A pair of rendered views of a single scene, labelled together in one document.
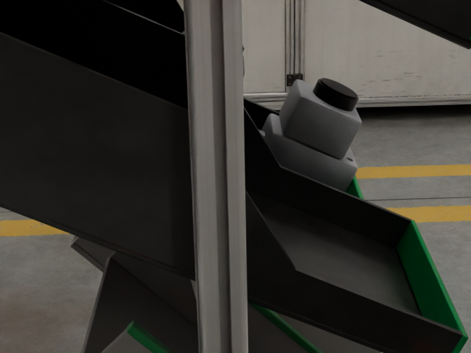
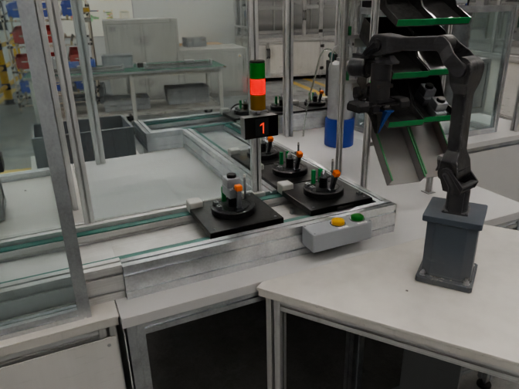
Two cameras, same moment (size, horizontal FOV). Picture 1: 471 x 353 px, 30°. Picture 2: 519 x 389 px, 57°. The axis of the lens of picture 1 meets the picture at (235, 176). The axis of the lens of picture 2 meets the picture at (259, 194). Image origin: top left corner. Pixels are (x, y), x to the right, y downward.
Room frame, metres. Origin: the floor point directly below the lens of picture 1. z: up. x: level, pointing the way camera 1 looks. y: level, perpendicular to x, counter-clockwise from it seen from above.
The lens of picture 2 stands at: (-0.46, -1.49, 1.58)
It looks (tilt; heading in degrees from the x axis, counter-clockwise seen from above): 22 degrees down; 75
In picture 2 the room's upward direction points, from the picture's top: 1 degrees counter-clockwise
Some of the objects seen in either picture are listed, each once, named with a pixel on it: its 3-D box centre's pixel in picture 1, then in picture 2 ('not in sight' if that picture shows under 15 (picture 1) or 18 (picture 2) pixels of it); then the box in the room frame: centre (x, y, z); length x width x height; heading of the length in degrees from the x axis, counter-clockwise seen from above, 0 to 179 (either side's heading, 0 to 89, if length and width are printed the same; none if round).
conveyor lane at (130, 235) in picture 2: not in sight; (242, 222); (-0.16, -0.09, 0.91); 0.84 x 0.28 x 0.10; 10
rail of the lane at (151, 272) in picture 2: not in sight; (272, 241); (-0.10, -0.26, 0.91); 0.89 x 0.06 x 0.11; 10
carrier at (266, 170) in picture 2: not in sight; (290, 160); (0.10, 0.18, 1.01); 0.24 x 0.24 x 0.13; 10
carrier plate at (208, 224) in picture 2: not in sight; (233, 213); (-0.19, -0.12, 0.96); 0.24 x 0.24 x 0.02; 10
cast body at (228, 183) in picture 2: not in sight; (230, 183); (-0.19, -0.11, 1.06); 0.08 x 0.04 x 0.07; 100
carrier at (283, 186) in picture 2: not in sight; (323, 180); (0.14, -0.06, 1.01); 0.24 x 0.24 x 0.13; 10
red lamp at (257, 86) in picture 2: not in sight; (257, 86); (-0.06, 0.02, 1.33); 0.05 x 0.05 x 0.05
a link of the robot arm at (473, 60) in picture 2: not in sight; (458, 121); (0.33, -0.48, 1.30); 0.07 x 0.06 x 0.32; 25
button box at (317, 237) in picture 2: not in sight; (337, 231); (0.10, -0.29, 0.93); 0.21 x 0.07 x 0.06; 10
